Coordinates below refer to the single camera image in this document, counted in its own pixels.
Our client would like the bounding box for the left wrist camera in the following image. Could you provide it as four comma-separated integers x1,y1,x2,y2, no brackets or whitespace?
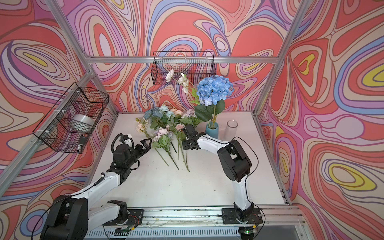
120,135,134,148

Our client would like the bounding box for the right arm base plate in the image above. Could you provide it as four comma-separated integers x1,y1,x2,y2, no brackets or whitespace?
218,207,264,226

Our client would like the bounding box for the teal ceramic vase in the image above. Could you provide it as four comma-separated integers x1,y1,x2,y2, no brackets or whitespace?
205,121,219,139

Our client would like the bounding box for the white poppy flower stem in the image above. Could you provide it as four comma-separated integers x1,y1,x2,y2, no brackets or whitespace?
165,69,201,105

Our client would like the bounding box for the bright blue hydrangea stem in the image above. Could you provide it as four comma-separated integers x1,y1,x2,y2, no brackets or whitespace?
194,75,234,130

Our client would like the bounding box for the purple and pink mixed bouquet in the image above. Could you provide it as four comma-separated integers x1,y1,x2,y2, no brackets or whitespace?
151,128,180,170

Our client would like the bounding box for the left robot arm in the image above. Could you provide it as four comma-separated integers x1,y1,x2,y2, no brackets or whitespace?
41,134,152,240

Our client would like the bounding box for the cream rose spray stem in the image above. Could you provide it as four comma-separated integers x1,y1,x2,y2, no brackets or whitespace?
136,118,150,138

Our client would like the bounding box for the black wire basket left wall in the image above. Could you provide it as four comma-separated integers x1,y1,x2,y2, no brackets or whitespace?
33,83,110,154

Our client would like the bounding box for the black wire basket back wall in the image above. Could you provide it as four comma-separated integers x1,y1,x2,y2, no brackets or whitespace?
151,51,217,86

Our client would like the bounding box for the black wire basket wall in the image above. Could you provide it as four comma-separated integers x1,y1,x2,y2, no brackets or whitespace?
151,51,217,86
33,83,110,154

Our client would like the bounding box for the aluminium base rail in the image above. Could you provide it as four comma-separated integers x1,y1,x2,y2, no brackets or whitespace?
84,205,313,240

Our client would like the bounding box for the clear glass cup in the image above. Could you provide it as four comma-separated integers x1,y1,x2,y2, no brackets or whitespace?
224,120,238,141

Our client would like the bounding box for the dusty blue hydrangea stem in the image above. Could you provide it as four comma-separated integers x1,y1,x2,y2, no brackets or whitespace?
144,105,176,130

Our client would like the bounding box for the red gerbera flower stem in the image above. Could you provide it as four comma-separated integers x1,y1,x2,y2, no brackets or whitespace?
175,124,190,172

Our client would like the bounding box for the pink small flower bunch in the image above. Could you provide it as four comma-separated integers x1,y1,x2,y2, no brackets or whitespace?
180,109,202,128

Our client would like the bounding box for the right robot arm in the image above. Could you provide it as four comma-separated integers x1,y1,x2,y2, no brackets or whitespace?
182,125,255,223

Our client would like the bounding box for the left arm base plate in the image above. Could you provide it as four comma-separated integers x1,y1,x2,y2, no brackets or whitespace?
104,209,144,227

